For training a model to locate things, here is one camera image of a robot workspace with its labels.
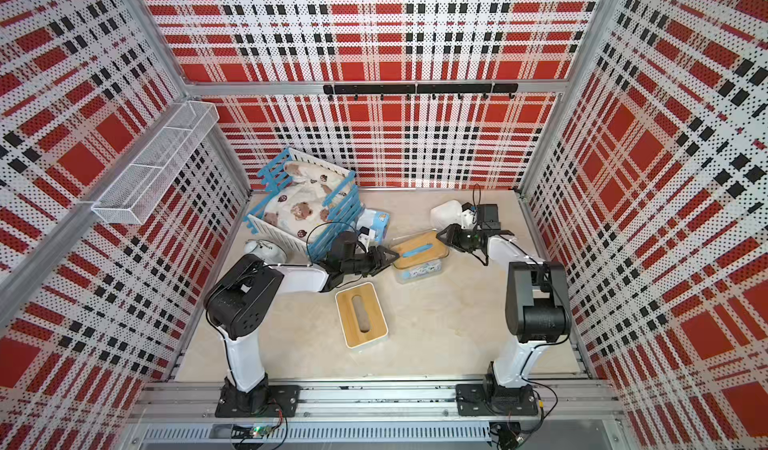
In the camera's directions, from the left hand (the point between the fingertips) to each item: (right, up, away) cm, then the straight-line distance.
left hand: (401, 258), depth 91 cm
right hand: (+14, +7, +2) cm, 15 cm away
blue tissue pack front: (+6, +2, +3) cm, 7 cm away
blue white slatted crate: (-19, +19, +11) cm, 29 cm away
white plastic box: (+16, +14, +16) cm, 27 cm away
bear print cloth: (-37, +17, +13) cm, 43 cm away
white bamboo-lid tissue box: (-12, -16, -7) cm, 21 cm away
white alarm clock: (-41, +3, -1) cm, 41 cm away
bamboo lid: (+12, +2, 0) cm, 12 cm away
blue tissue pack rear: (-9, +11, +15) cm, 21 cm away
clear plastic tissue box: (+5, -4, 0) cm, 7 cm away
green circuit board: (-33, -38, -22) cm, 55 cm away
